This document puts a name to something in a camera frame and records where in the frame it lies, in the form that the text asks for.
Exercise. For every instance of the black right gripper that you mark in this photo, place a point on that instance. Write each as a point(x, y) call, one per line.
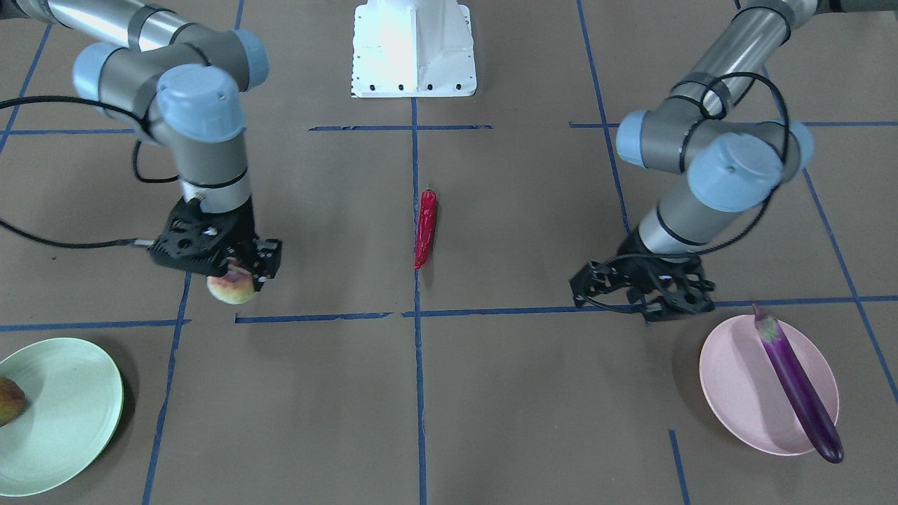
point(237, 231)

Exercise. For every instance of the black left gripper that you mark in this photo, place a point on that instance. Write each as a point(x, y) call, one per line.
point(640, 250)

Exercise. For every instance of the pink peach fruit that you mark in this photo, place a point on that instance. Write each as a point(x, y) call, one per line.
point(235, 287)

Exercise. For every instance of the red chili pepper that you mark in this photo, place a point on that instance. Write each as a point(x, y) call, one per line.
point(426, 227)

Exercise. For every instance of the purple eggplant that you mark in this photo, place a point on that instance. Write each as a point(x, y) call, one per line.
point(803, 398)

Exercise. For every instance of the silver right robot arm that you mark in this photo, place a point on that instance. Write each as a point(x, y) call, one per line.
point(178, 84)

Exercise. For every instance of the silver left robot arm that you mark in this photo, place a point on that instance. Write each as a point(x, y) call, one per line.
point(725, 131)

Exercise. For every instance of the light pink plate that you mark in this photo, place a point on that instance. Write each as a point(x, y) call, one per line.
point(742, 389)

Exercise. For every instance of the light green plate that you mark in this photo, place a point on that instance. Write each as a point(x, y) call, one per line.
point(74, 399)

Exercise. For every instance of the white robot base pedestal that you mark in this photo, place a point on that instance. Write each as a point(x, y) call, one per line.
point(413, 49)

